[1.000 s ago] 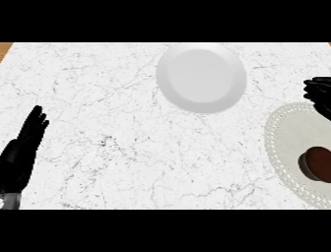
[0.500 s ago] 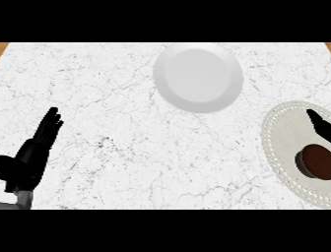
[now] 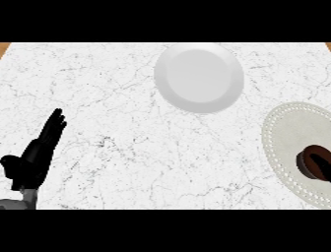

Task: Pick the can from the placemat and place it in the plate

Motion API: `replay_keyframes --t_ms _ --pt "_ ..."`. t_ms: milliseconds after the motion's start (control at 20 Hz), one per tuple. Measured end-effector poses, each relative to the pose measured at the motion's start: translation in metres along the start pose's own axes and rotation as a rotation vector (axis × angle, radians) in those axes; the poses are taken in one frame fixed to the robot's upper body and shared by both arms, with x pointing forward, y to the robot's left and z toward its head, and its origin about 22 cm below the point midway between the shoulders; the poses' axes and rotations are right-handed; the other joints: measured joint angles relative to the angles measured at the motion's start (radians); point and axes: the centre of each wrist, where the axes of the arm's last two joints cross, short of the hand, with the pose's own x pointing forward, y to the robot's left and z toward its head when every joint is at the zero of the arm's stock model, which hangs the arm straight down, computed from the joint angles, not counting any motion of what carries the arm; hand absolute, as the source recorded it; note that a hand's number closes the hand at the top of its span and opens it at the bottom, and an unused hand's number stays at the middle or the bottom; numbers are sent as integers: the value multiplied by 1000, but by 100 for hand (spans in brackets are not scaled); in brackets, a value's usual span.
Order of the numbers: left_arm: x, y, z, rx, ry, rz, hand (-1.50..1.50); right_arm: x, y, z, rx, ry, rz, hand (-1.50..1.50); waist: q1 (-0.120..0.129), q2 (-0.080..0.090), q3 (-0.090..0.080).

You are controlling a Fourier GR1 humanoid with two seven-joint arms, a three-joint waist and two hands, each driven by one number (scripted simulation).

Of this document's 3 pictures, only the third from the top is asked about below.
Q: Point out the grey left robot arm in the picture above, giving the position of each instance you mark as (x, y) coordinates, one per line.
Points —
(17, 202)

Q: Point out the white round plate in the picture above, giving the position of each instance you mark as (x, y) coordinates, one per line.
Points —
(200, 77)

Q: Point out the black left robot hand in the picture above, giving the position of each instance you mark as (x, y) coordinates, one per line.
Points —
(36, 157)

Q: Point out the pale round placemat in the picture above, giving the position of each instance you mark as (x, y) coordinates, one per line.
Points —
(302, 138)

